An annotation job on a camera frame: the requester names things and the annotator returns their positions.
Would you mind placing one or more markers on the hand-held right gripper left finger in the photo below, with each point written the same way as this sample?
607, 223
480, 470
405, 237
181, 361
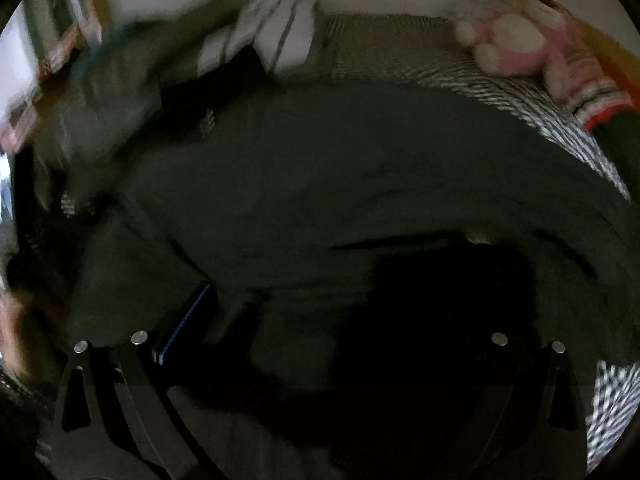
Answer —
184, 321

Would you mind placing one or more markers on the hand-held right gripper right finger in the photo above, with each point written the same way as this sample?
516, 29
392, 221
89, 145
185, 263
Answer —
500, 377

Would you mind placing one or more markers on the dark green garment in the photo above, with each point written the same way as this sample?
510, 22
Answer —
325, 170

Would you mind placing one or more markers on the black cloth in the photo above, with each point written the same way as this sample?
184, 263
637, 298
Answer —
215, 85

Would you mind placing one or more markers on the teal cloth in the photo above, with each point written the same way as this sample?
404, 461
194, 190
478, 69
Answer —
100, 55

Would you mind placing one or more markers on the white striped garment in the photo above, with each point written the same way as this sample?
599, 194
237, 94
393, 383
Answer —
280, 25

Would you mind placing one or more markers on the pink striped garment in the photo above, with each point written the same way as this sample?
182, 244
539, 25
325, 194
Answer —
580, 70

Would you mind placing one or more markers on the checked bed sheet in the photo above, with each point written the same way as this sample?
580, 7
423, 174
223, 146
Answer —
400, 55

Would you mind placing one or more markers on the pink plush toy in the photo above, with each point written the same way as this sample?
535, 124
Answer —
505, 35

